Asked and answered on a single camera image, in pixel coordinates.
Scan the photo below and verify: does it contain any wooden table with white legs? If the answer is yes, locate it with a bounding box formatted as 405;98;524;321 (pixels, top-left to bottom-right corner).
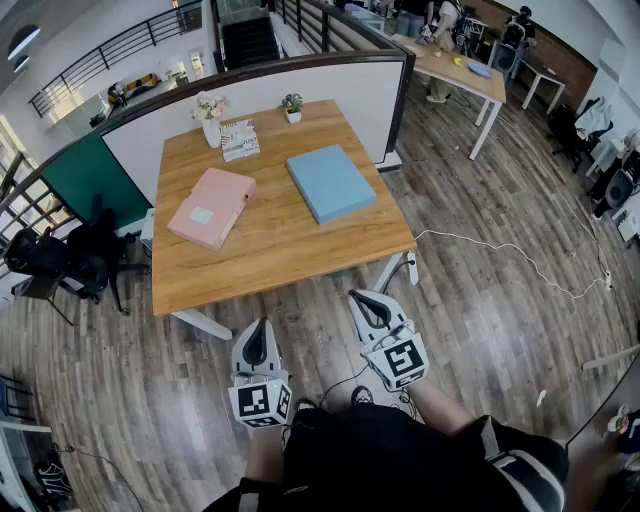
391;32;508;162

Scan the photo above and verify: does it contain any person's right forearm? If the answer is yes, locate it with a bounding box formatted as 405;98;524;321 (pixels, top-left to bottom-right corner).
405;380;477;437

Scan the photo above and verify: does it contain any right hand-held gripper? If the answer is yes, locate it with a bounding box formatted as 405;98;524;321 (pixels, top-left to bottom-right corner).
348;288;430;392

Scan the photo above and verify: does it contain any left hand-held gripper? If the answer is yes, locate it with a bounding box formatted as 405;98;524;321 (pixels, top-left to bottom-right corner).
228;317;293;430

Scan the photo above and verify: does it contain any green partition panel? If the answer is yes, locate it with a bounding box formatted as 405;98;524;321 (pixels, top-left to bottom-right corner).
39;130;154;236

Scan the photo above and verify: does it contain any white table leg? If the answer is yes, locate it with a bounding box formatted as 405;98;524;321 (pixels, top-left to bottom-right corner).
372;252;406;294
171;308;234;341

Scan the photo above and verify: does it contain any white floor cable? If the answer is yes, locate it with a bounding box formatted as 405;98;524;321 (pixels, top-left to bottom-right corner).
413;228;614;300

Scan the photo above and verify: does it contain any black railing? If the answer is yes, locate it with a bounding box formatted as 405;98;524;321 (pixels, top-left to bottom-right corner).
28;0;204;119

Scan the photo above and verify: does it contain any person's black clothing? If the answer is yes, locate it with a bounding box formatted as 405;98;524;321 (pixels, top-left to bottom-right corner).
202;402;571;512

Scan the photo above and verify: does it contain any small potted purple flower plant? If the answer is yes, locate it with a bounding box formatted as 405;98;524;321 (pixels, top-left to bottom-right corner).
278;93;304;125

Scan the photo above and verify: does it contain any black and white printed book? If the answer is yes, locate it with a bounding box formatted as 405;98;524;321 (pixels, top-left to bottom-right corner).
219;118;261;163

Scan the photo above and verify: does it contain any pink file box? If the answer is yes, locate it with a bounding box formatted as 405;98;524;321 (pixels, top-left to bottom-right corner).
167;167;257;252

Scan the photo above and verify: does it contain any person's left forearm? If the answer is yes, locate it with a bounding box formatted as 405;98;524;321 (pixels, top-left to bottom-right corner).
244;423;287;486

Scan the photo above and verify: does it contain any white vase with pink flowers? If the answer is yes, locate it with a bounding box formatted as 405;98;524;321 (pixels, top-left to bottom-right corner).
191;92;230;150

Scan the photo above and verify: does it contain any white storage box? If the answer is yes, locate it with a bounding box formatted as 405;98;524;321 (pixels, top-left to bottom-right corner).
139;207;157;259

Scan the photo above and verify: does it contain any blue file box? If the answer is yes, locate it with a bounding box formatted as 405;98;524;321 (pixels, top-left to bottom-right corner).
286;144;377;226

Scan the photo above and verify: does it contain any metal balcony railing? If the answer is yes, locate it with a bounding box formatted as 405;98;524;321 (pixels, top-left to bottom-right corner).
0;149;81;246

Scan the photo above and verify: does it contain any white side table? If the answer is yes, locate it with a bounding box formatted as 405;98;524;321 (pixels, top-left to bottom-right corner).
519;59;567;117

